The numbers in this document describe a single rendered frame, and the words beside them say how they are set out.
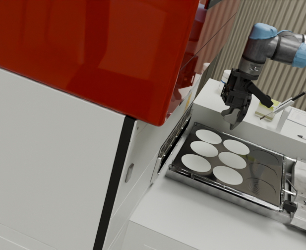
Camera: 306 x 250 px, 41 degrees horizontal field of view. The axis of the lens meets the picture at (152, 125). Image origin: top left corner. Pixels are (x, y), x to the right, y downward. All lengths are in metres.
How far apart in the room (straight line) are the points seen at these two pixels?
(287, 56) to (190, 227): 0.59
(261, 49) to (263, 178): 0.42
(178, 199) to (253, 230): 0.24
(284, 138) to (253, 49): 0.45
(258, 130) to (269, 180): 0.27
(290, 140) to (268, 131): 0.09
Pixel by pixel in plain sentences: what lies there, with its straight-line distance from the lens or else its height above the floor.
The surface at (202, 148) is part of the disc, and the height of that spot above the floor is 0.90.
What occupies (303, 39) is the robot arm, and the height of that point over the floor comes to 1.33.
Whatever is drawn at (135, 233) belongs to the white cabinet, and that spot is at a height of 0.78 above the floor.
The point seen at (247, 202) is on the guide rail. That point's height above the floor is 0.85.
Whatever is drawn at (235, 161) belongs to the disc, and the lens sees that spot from 1.45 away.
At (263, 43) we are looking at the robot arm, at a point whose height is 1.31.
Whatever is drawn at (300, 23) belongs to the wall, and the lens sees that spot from 3.61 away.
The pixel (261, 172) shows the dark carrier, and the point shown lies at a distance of 1.45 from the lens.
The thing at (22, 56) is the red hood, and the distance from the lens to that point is 0.87.
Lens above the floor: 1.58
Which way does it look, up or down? 27 degrees down
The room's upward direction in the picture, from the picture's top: 16 degrees clockwise
